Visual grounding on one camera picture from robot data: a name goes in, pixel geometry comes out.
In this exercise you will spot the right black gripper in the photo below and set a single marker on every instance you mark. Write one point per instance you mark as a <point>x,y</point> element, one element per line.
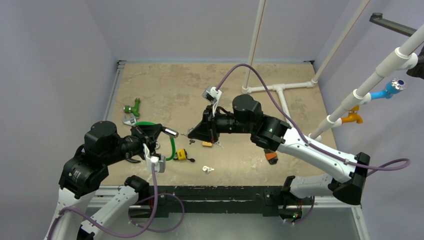
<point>211,124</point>

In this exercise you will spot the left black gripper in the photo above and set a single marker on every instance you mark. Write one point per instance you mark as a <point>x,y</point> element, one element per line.
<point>148,134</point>

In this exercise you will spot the large brass padlock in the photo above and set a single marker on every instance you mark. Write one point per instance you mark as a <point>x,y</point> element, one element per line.
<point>207,144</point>

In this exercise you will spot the green cable lock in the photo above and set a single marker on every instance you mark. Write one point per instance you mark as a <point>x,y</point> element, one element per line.
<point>172,141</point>

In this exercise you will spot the small yellow padlock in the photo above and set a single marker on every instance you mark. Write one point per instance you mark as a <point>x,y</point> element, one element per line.
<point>182,155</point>

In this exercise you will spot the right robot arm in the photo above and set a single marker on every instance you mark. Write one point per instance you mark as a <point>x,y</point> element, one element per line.
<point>341,178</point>

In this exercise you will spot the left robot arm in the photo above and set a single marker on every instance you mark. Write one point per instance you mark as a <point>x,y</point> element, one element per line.
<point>83,174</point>

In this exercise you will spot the orange hex key set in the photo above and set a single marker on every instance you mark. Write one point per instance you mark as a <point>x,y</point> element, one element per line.
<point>271,156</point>

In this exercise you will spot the red adjustable wrench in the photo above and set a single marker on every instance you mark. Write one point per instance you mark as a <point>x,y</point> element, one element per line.
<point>130,120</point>

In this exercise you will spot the orange faucet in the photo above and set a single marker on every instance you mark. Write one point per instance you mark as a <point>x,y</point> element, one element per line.
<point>352,116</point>

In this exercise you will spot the blue faucet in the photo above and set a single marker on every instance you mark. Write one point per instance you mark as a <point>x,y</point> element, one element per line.
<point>393,87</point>

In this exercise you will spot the black overhead bar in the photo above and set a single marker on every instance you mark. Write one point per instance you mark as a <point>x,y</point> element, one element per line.
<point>377,19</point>

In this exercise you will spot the green hose nozzle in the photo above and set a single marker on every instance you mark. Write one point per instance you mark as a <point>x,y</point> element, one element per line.
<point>135,109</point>

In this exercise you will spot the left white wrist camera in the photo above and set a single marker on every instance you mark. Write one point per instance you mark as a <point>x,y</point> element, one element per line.
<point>155,162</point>

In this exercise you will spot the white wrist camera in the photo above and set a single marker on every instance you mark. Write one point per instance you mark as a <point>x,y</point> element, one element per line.
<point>155,162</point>
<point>212,95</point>

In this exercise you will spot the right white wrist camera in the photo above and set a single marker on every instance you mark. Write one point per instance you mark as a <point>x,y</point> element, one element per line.
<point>212,95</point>

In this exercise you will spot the white pvc pipe frame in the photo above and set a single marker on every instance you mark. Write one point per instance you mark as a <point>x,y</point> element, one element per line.
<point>401,58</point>

